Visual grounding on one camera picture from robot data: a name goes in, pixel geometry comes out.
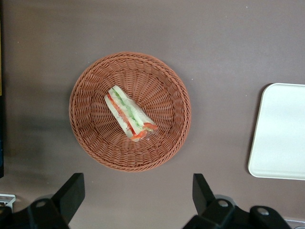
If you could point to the round brown wicker basket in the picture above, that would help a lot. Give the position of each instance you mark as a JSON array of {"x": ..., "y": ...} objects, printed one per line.
[{"x": 164, "y": 95}]

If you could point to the cream plastic tray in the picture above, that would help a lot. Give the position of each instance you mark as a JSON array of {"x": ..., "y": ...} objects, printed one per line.
[{"x": 281, "y": 133}]

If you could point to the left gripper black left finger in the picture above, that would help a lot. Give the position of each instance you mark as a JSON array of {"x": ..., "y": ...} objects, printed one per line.
[{"x": 69, "y": 195}]

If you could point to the triangle sandwich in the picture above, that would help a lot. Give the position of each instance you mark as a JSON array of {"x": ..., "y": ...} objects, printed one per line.
[{"x": 129, "y": 114}]

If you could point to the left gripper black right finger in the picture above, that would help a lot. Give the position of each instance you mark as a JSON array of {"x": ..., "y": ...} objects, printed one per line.
[{"x": 207, "y": 205}]

